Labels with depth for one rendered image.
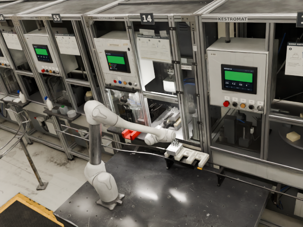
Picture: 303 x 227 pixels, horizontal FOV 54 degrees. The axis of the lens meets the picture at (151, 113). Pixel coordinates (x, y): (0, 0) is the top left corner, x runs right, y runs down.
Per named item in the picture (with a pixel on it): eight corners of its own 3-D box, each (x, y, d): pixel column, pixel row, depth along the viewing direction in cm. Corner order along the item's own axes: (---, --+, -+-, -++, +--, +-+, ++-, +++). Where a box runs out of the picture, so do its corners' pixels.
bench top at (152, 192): (53, 216, 253) (52, 213, 251) (128, 144, 324) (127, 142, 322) (221, 311, 172) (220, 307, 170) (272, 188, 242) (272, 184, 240)
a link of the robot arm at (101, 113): (120, 114, 227) (112, 109, 237) (102, 106, 214) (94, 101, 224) (112, 129, 227) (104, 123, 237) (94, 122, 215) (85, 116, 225)
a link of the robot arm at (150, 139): (154, 137, 273) (165, 137, 264) (145, 147, 262) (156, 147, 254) (149, 127, 269) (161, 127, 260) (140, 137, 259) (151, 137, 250)
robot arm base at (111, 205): (115, 213, 241) (114, 208, 238) (95, 203, 253) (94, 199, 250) (129, 197, 253) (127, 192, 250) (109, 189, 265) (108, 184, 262)
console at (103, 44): (103, 85, 290) (91, 39, 266) (121, 73, 309) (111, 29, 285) (137, 91, 267) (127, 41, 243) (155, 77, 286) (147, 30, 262)
